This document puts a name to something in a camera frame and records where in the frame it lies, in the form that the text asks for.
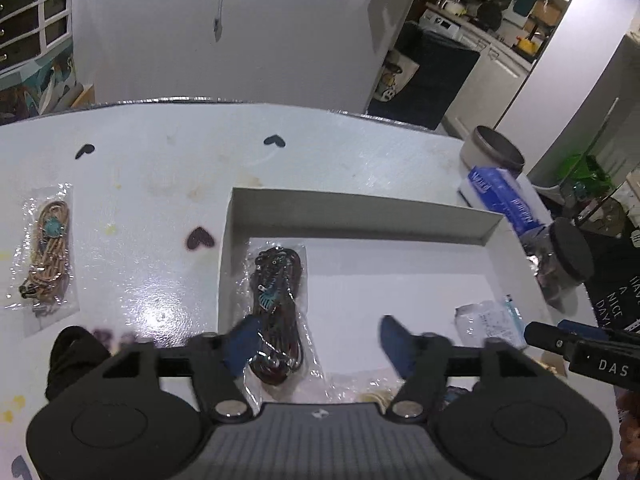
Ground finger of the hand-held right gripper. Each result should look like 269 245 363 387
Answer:
524 321 582 362
557 318 640 343

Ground green plastic bag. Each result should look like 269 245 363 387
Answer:
554 153 615 197

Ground clear packet with white card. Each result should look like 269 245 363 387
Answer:
454 298 530 352

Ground black hair tie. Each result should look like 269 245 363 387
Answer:
46 325 113 402

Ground printed tote bag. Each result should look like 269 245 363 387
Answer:
374 49 421 105

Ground colourful printed storage box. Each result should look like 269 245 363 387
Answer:
0 56 77 127

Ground black printed floor mat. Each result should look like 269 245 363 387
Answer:
584 229 640 333

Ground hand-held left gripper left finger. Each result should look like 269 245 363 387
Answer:
102 315 264 424

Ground blue tissue pack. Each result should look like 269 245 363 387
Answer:
458 165 555 237

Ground hanging keychain string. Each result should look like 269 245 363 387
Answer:
212 0 237 44

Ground dark fabric chair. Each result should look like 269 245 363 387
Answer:
366 20 482 132

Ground clear packet with cream cord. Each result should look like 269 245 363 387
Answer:
327 377 407 407

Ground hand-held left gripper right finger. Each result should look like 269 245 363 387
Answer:
379 314 544 422

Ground shallow white tray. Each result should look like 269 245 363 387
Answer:
218 187 541 396

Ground person's right hand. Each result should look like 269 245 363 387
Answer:
616 389 640 480

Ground white washing machine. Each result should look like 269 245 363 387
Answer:
418 8 465 42

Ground grey round metal pot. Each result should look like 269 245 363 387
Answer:
459 125 527 175

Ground glass jar with black lid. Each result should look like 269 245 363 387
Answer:
524 218 597 307

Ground white kitchen base cabinet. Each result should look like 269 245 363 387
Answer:
442 25 533 141

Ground clear packet with tan cord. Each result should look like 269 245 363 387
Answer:
9 184 82 312

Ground clear packet with dark cord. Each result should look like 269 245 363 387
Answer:
244 243 315 387

